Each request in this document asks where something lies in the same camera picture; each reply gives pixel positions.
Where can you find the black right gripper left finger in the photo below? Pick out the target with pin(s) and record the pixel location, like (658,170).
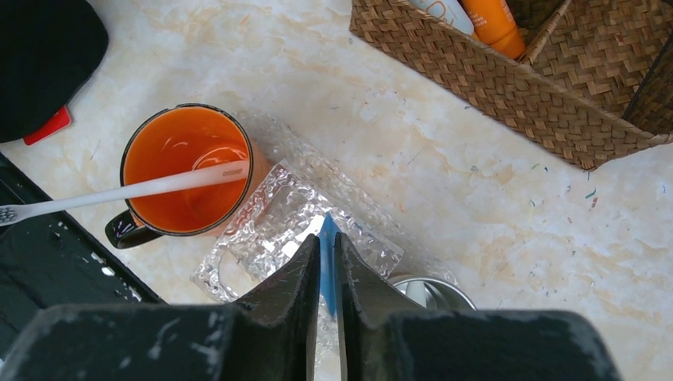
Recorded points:
(270,332)

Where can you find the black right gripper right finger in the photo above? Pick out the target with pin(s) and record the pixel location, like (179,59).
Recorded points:
(366,302)

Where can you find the metal cup orange base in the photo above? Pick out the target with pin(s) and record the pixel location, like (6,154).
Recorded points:
(441,294)

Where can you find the blue toothbrush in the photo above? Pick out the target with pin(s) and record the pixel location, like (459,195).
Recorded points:
(327,238)

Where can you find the clear textured plastic tray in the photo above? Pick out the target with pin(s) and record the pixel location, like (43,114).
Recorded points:
(290,204)

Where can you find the white grey toothpaste tube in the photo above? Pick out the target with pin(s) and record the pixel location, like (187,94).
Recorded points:
(448,11)

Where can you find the orange toothbrush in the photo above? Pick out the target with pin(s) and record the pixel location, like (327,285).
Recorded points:
(495,26)

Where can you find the brown wicker divided basket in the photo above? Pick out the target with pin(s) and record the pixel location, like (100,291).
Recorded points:
(594,83)

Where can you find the red small object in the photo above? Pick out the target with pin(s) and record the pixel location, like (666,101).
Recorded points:
(60,120)

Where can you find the black cloth pile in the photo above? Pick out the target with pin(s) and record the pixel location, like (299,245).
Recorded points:
(49,50)

